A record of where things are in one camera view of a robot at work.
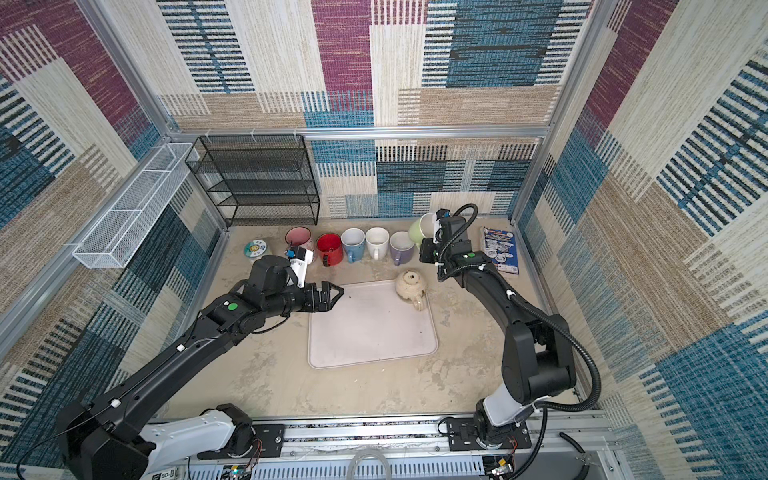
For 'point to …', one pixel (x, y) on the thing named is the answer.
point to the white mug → (377, 242)
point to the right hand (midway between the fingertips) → (423, 248)
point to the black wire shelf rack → (258, 180)
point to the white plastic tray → (370, 322)
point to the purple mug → (401, 244)
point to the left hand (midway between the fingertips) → (331, 287)
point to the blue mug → (353, 241)
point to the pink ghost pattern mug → (300, 236)
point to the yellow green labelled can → (255, 250)
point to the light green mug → (422, 228)
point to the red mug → (330, 247)
